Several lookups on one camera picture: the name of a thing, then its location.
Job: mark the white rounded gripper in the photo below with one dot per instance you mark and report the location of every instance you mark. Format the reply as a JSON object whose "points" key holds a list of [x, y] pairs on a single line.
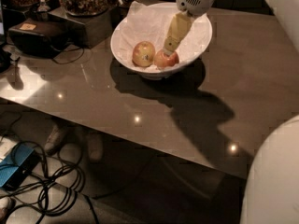
{"points": [[196, 0]]}

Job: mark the light shoe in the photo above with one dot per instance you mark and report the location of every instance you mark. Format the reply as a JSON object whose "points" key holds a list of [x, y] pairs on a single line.
{"points": [[55, 140], [95, 147]]}

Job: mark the right light shoe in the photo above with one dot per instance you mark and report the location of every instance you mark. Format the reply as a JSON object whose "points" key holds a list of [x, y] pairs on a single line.
{"points": [[95, 147]]}

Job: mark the metal scoop handle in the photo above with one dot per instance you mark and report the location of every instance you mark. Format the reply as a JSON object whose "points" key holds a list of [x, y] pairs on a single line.
{"points": [[43, 7]]}

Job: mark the blue box on floor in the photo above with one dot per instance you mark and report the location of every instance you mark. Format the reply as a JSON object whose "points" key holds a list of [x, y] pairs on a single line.
{"points": [[16, 166]]}

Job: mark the red-yellow apple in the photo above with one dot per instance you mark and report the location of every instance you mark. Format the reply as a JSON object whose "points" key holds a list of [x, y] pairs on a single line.
{"points": [[143, 54], [161, 60]]}

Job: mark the white ceramic bowl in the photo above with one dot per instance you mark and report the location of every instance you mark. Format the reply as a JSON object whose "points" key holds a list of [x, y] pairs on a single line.
{"points": [[162, 73]]}

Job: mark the white paper napkin liner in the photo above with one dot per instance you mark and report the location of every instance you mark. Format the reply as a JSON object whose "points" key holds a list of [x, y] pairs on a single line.
{"points": [[146, 25]]}

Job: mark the dark square stand box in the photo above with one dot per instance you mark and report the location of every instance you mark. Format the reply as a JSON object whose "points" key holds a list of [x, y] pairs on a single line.
{"points": [[85, 32]]}

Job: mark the left light shoe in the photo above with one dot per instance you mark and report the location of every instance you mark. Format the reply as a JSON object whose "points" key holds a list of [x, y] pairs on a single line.
{"points": [[55, 140]]}

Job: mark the black device with label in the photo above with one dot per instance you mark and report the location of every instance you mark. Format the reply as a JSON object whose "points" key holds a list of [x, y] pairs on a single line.
{"points": [[44, 39]]}

